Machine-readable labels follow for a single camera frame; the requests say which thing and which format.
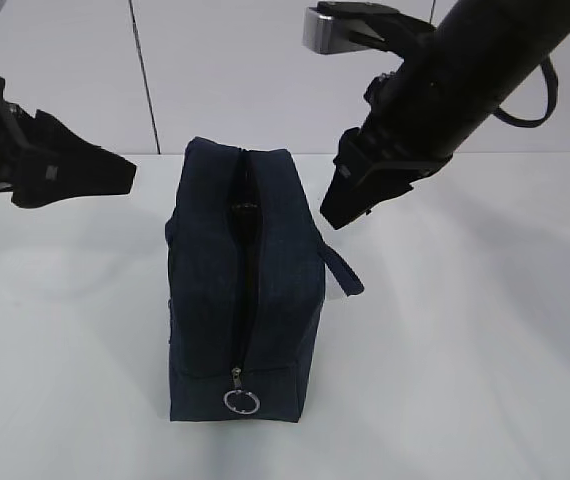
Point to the dark blue lunch bag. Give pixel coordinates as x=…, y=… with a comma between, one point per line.
x=247, y=269

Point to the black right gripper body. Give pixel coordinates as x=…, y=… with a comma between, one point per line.
x=407, y=135

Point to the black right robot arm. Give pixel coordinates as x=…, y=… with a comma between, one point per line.
x=453, y=76

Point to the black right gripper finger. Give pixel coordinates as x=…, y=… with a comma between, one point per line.
x=347, y=200

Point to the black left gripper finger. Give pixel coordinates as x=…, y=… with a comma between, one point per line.
x=58, y=165

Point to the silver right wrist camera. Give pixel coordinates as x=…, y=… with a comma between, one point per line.
x=337, y=27

